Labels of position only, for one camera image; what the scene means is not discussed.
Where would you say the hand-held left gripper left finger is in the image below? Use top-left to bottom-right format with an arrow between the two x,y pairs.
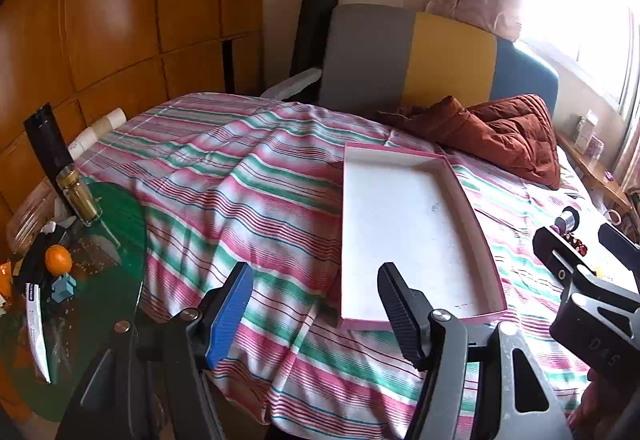
55,261 -> 254,440

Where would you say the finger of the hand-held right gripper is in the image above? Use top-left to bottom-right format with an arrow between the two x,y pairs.
532,226 -> 601,292
598,223 -> 640,281

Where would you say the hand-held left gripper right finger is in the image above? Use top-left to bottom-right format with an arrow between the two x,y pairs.
377,261 -> 573,440

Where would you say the red glossy capsule case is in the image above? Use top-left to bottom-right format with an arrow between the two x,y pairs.
562,231 -> 593,257

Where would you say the shallow pink cardboard box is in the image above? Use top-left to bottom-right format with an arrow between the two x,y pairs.
341,143 -> 508,331

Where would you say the silver cylinder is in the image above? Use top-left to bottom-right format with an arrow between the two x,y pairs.
554,206 -> 581,233

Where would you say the wooden desk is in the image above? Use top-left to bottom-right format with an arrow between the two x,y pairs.
555,130 -> 633,216

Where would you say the purple box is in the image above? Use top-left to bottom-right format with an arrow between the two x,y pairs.
585,135 -> 606,162

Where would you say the pale curtain beside desk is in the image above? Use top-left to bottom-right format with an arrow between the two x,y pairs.
612,85 -> 640,193

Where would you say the white carton box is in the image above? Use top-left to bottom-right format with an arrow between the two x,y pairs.
575,110 -> 600,151

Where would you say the brown quilted blanket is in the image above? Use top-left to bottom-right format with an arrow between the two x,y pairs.
375,94 -> 562,191

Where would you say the green glass table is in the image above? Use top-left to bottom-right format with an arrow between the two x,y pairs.
0,177 -> 148,423

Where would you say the striped pink green bedspread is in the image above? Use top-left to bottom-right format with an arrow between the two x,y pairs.
75,92 -> 621,440

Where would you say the small blue box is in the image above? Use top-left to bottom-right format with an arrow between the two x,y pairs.
51,273 -> 77,303

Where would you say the orange fruit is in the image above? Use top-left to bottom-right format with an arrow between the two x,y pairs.
45,245 -> 72,273

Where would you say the glass jar gold lid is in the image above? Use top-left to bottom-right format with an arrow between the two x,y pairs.
56,165 -> 103,227

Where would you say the white printed packet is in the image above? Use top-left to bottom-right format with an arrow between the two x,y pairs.
22,280 -> 53,383

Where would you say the clear plastic container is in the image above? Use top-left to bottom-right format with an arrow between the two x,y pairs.
7,197 -> 57,253

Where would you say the orange snack packet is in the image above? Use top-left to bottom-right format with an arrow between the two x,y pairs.
0,260 -> 21,316

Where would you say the stack of white paper cups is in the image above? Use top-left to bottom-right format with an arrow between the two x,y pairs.
67,108 -> 126,161

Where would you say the window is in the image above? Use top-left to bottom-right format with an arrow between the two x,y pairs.
520,0 -> 640,117

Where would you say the white foam piece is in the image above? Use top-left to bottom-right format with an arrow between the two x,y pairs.
260,67 -> 322,101

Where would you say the grey yellow blue headboard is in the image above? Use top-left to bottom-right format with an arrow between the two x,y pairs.
318,4 -> 560,118

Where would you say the black cylinder flask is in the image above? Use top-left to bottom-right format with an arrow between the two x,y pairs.
23,104 -> 76,182

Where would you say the black rolled mat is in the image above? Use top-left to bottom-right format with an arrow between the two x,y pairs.
290,0 -> 341,102

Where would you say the wooden wardrobe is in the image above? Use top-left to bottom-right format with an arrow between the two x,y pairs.
0,0 -> 266,221

